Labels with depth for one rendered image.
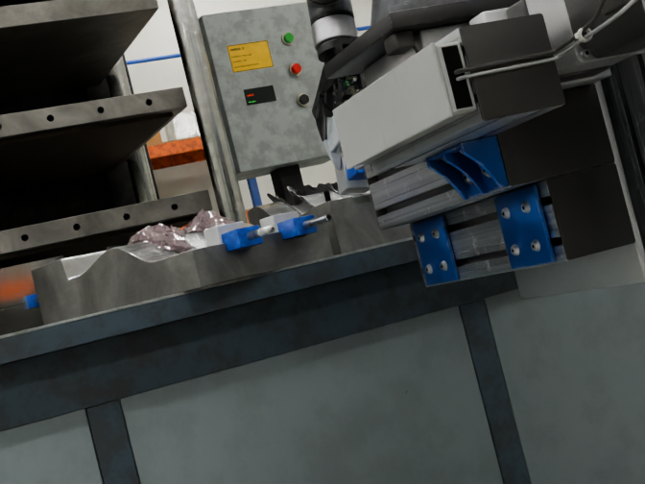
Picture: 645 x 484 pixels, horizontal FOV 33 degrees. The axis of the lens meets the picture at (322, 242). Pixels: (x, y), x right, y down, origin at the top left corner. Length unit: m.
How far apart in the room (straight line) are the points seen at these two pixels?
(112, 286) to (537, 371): 0.73
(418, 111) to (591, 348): 1.01
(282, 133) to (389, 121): 1.63
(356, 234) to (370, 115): 0.66
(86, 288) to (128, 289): 0.13
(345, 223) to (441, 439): 0.39
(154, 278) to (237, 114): 1.09
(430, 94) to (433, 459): 0.91
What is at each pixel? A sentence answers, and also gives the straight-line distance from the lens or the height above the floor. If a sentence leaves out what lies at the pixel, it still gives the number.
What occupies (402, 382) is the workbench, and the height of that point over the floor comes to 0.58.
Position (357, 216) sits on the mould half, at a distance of 1.78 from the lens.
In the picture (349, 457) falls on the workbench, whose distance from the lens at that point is 1.73.
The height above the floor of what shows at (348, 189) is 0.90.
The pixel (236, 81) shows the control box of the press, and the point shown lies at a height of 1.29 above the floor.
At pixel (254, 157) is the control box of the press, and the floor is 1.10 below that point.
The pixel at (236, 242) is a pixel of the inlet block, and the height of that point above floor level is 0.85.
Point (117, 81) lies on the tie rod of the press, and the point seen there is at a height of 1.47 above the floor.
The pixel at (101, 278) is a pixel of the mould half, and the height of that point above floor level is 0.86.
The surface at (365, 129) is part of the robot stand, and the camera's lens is 1.15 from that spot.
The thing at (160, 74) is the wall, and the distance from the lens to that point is 8.98.
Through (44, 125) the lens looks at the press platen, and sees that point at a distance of 2.50.
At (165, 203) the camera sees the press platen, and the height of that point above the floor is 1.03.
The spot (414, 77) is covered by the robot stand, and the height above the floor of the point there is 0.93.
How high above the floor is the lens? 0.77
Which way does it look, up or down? 2 degrees up
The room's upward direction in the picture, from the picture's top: 14 degrees counter-clockwise
